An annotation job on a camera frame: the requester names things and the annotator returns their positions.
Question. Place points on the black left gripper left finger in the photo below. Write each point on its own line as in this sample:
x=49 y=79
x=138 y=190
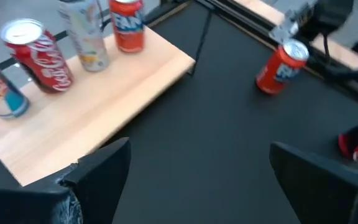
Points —
x=98 y=186

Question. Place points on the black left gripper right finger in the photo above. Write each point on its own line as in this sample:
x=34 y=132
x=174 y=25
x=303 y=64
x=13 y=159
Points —
x=322 y=193

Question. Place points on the orange Fanta strawberry can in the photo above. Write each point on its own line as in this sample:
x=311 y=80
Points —
x=127 y=34
x=275 y=74

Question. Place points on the tall blue silver Red Bull can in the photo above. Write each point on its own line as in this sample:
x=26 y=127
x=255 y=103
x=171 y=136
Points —
x=2 y=96

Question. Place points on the red Coca-Cola can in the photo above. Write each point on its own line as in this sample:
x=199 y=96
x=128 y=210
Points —
x=45 y=65

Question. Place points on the white Celsius can black top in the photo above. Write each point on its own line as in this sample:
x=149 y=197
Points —
x=85 y=40

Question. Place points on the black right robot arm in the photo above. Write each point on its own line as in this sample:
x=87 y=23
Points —
x=331 y=15

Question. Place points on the wooden tray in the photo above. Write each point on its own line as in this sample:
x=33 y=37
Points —
x=89 y=105

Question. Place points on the wooden table side board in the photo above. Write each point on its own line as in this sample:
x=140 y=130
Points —
x=343 y=56

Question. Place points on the black table frame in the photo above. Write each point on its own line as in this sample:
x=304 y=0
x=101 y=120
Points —
x=247 y=28

